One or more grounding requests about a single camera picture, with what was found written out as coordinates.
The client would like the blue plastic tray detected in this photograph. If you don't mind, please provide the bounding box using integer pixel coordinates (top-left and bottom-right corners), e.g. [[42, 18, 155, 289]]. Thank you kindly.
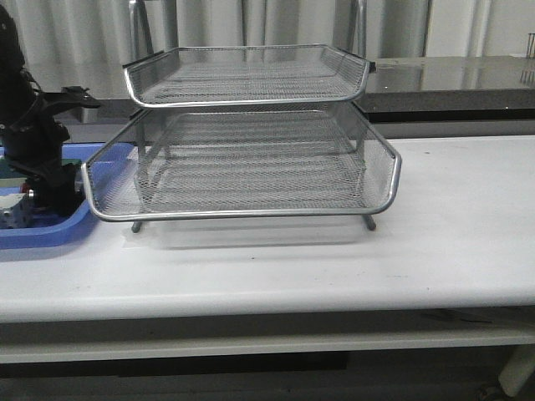
[[1, 143, 134, 250]]

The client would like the mesh rack tray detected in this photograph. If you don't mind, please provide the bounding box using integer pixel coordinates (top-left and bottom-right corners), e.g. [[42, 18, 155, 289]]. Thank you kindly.
[[81, 102, 401, 221], [124, 44, 370, 109]]

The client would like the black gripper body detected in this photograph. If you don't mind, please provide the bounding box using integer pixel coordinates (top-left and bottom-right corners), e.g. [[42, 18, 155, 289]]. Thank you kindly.
[[1, 89, 100, 216]]

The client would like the white table leg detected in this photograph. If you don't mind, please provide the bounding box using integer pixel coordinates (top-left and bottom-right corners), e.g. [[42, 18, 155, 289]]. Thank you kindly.
[[498, 344, 535, 397]]

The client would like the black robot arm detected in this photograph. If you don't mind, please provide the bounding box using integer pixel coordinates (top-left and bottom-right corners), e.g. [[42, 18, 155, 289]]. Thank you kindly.
[[1, 8, 100, 216]]

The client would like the grey metal rack frame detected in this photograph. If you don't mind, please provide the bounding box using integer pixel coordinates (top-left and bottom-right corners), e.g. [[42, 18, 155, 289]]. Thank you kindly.
[[128, 1, 376, 233]]

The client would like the white table frame rail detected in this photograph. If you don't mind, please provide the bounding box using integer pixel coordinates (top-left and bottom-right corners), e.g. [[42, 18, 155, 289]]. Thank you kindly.
[[1, 326, 534, 363]]

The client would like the white perforated block component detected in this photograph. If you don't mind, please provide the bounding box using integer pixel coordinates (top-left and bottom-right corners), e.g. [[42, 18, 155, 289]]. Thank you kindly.
[[1, 193, 33, 229]]

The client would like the white pleated curtain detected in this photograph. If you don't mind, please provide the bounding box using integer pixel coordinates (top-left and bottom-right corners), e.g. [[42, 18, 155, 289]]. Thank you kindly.
[[4, 1, 534, 64]]

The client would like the green terminal block component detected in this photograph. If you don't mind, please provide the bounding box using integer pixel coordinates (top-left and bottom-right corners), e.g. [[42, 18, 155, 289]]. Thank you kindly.
[[0, 156, 27, 188]]

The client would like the grey stone counter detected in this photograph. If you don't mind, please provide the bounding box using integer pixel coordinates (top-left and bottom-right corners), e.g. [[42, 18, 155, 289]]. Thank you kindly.
[[0, 55, 535, 137]]

